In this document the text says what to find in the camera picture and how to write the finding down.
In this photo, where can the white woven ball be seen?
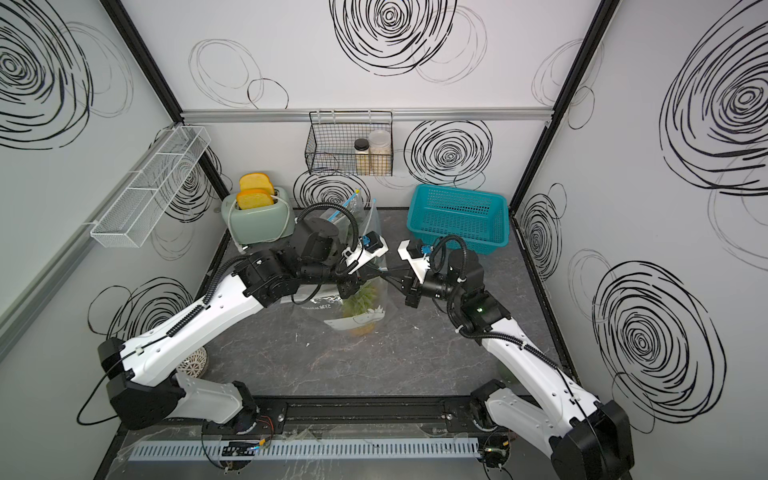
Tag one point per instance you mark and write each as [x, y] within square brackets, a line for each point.
[196, 364]

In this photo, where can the black wire wall basket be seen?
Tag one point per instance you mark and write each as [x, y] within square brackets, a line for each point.
[332, 133]

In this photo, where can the rear yellow toast slice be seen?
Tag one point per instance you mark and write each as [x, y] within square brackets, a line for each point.
[257, 180]

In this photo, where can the white-lid spice jar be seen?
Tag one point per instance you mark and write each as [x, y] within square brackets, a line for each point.
[380, 151]

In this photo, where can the teal plastic basket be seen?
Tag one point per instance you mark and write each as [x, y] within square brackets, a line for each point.
[480, 218]

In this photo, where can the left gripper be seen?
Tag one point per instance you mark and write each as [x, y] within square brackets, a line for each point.
[348, 288]

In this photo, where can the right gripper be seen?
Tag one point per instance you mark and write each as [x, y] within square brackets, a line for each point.
[414, 291]

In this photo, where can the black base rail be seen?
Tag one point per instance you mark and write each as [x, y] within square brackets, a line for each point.
[278, 415]

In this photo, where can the rear blue-zip clear bag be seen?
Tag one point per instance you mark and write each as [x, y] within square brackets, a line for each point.
[355, 205]

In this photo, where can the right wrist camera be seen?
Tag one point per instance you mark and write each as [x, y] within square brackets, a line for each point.
[417, 255]

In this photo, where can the grey slotted cable duct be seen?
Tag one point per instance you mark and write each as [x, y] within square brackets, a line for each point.
[305, 449]

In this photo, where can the clear zip-top bag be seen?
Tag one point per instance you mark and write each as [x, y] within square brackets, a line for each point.
[326, 305]
[371, 221]

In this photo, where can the yellow pineapple green crown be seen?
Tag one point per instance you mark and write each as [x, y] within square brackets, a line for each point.
[364, 310]

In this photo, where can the dark-lid spice jar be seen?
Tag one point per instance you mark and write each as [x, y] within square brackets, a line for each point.
[362, 156]

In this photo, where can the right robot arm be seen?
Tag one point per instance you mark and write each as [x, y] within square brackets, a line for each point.
[583, 437]

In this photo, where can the front yellow toast slice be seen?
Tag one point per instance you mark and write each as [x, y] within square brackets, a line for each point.
[254, 198]

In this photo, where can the mint green toaster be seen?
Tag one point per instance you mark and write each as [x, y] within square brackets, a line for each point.
[260, 225]

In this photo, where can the yellow toast slice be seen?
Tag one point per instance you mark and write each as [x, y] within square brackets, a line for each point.
[254, 198]
[257, 180]

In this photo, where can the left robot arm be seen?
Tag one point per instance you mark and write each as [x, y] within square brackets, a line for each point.
[143, 382]

